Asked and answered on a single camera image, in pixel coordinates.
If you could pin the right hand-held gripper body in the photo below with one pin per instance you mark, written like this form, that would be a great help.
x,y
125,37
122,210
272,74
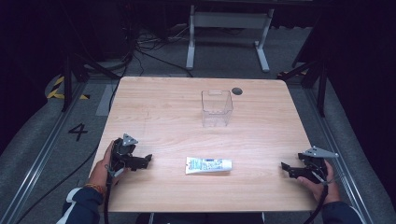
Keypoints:
x,y
317,169

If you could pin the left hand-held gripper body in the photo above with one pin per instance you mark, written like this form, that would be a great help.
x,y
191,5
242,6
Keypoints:
x,y
120,152

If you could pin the white toothpaste tube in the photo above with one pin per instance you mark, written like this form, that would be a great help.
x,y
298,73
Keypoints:
x,y
207,165

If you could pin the clear plastic container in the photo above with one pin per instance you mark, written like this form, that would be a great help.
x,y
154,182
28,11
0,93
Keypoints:
x,y
217,109

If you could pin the person's right hand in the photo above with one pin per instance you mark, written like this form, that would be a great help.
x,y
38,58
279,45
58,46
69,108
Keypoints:
x,y
330,189

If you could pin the person's left hand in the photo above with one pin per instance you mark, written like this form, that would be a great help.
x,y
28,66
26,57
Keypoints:
x,y
99,171

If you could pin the black metal stand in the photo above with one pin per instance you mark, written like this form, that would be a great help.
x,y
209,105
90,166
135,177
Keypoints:
x,y
322,84
67,81

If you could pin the yellow black hazard tape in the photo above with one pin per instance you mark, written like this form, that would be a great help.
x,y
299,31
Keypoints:
x,y
56,93

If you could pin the grey table grommet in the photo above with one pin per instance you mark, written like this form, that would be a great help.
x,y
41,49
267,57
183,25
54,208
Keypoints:
x,y
237,91

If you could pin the aluminium floor rail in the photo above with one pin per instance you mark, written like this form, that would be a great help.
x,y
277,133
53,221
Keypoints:
x,y
40,155
336,133

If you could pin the white metal desk frame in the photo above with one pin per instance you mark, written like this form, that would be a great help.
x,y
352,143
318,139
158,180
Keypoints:
x,y
230,20

